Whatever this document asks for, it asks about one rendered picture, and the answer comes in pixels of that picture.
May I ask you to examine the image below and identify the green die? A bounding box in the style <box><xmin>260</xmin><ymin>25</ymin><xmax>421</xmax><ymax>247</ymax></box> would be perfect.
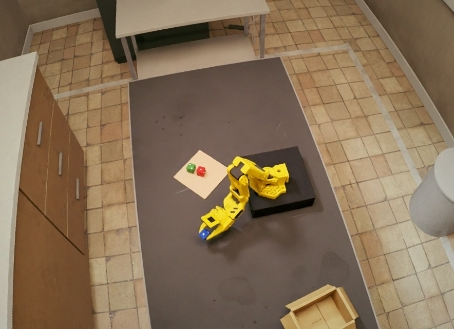
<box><xmin>186</xmin><ymin>163</ymin><xmax>196</xmax><ymax>174</ymax></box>

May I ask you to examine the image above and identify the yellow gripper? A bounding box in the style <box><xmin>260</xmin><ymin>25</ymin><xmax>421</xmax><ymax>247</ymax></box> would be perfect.
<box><xmin>199</xmin><ymin>206</ymin><xmax>235</xmax><ymax>240</ymax></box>

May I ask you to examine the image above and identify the blue die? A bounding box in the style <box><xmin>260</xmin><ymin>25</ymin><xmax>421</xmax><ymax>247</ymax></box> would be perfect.
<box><xmin>199</xmin><ymin>229</ymin><xmax>211</xmax><ymax>240</ymax></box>

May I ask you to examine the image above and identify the red die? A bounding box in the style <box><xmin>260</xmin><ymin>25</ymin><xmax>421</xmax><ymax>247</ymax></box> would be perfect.
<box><xmin>196</xmin><ymin>166</ymin><xmax>206</xmax><ymax>177</ymax></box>

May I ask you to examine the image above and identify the beige flat mat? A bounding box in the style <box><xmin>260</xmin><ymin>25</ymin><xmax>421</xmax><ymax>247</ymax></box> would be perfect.
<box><xmin>174</xmin><ymin>150</ymin><xmax>228</xmax><ymax>199</ymax></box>

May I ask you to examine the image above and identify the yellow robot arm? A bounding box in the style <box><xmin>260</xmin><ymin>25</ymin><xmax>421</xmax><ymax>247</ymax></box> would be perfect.
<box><xmin>224</xmin><ymin>157</ymin><xmax>287</xmax><ymax>220</ymax></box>

